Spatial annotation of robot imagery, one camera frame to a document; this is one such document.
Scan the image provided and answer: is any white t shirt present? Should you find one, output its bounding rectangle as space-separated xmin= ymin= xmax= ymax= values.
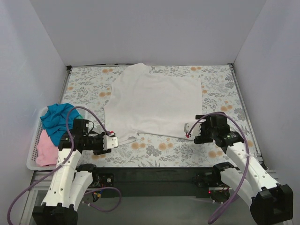
xmin=104 ymin=63 xmax=202 ymax=144

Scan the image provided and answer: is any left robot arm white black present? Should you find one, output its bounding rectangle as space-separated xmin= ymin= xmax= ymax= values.
xmin=32 ymin=119 xmax=118 ymax=225

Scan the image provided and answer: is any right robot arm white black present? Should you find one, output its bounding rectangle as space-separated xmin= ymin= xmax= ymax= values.
xmin=185 ymin=112 xmax=293 ymax=225

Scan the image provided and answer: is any teal blue t shirt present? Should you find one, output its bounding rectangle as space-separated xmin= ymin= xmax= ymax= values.
xmin=40 ymin=103 xmax=74 ymax=147

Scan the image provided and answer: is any pink t shirt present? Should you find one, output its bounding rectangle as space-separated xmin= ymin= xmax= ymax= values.
xmin=36 ymin=130 xmax=59 ymax=166

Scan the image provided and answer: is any floral tablecloth mat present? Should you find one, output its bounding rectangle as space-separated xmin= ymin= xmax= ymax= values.
xmin=63 ymin=64 xmax=261 ymax=167

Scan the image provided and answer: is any white plastic laundry basket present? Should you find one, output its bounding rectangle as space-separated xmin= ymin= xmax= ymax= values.
xmin=26 ymin=106 xmax=88 ymax=171

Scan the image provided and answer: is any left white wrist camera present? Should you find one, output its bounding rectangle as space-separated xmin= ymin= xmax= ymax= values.
xmin=103 ymin=132 xmax=119 ymax=150

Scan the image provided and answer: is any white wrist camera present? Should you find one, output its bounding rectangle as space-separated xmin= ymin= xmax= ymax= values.
xmin=103 ymin=132 xmax=119 ymax=150
xmin=184 ymin=122 xmax=202 ymax=138

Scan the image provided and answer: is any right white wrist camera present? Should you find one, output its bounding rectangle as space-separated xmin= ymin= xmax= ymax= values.
xmin=184 ymin=122 xmax=202 ymax=138

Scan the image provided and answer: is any aluminium frame rail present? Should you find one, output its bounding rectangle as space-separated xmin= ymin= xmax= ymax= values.
xmin=29 ymin=170 xmax=282 ymax=191

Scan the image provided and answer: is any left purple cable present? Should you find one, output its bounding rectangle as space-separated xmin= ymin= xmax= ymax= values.
xmin=7 ymin=106 xmax=122 ymax=225

